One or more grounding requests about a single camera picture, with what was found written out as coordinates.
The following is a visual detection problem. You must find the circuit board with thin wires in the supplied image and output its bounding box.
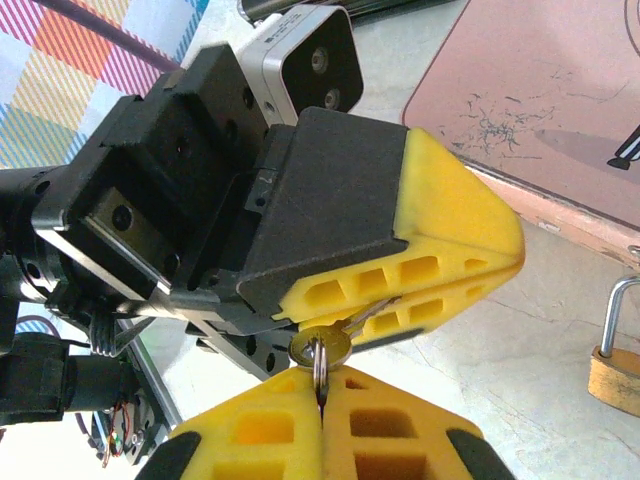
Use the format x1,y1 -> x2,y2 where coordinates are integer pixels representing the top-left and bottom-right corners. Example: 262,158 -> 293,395
92,394 -> 152,469

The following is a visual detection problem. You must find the brass padlock with steel shackle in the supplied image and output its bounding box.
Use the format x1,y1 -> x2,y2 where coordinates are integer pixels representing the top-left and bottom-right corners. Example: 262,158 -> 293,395
587,274 -> 640,419

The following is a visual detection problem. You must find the brass key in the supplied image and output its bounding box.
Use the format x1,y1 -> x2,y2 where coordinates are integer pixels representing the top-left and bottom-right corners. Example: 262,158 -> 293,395
288,296 -> 402,374

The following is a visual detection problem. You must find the aluminium frame rail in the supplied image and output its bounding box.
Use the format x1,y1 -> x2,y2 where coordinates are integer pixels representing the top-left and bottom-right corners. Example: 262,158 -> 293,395
237,0 -> 457,25
117,319 -> 184,437

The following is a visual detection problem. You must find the silver black wrist camera box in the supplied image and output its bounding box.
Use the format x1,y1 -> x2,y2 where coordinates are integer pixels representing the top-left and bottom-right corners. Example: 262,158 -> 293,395
234,4 -> 365,131

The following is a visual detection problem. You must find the pastel checked cloth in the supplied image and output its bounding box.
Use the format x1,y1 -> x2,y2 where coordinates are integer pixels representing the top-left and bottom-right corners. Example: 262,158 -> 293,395
0,0 -> 211,171

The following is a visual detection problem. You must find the silver key ring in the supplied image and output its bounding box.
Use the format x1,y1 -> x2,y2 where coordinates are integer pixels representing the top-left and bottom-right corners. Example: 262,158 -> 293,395
310,337 -> 330,417

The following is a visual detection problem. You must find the black coiled cable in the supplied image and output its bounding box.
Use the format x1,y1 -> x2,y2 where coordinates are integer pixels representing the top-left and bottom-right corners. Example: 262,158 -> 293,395
87,305 -> 151,359

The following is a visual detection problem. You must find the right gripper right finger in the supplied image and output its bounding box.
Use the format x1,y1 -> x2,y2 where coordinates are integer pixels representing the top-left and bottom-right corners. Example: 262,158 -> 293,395
322,363 -> 516,480

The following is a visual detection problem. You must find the dark purple cable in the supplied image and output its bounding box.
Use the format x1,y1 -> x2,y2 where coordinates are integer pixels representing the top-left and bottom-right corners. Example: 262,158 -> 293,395
42,0 -> 182,72

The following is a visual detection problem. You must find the pink cartoon print box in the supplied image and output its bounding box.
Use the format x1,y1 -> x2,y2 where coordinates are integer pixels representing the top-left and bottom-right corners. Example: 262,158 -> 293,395
402,0 -> 640,269

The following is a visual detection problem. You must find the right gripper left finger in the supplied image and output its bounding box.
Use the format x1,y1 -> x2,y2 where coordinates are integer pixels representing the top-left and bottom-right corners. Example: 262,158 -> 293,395
134,368 -> 322,480

